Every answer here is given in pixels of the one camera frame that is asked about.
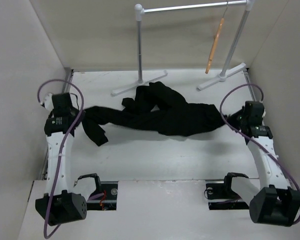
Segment black trousers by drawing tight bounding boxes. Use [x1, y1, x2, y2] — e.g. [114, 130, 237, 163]
[82, 81, 241, 147]

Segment wooden clothes hanger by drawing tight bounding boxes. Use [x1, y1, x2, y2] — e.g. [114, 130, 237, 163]
[205, 4, 229, 74]

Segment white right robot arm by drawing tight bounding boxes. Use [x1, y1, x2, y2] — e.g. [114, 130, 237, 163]
[221, 101, 300, 227]

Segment white clothes rack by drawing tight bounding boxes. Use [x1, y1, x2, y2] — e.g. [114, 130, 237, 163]
[110, 0, 255, 97]

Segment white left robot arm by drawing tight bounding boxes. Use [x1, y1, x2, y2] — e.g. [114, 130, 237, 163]
[35, 93, 105, 227]

